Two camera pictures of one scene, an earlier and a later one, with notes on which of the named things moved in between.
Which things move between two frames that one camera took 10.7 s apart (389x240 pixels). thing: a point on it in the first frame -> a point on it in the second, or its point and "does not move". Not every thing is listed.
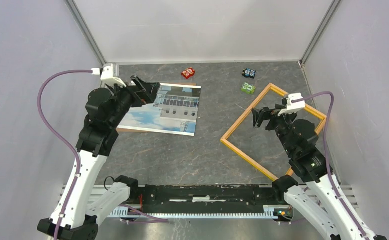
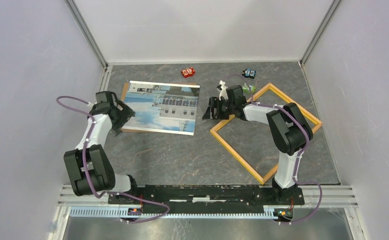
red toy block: (188, 72) does not move
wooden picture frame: (240, 121) -> (252, 169)
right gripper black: (271, 114) -> (215, 103)
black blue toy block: (249, 73) does not move
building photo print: (174, 110) does not move
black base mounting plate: (174, 198) does not move
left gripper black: (150, 89) -> (126, 114)
